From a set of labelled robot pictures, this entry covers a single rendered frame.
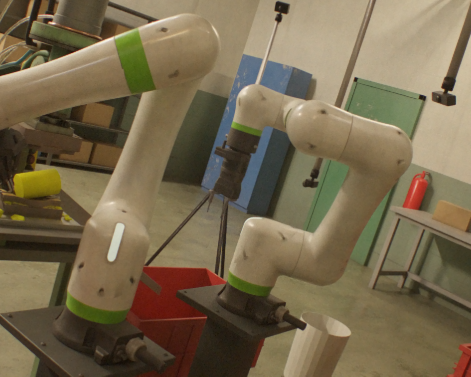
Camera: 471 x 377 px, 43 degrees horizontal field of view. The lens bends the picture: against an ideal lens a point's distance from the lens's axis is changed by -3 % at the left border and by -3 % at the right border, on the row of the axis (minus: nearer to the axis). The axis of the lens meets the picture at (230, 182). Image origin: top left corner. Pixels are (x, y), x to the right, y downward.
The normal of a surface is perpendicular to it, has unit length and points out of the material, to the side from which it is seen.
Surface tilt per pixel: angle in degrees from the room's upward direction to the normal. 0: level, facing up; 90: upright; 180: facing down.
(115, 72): 98
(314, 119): 71
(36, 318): 0
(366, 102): 90
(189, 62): 111
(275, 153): 90
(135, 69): 103
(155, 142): 90
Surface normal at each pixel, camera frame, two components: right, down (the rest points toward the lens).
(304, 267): -0.07, 0.28
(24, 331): 0.30, -0.94
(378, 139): 0.02, -0.19
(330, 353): 0.31, 0.30
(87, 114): 0.65, 0.32
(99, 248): -0.25, 0.05
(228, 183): -0.55, -0.11
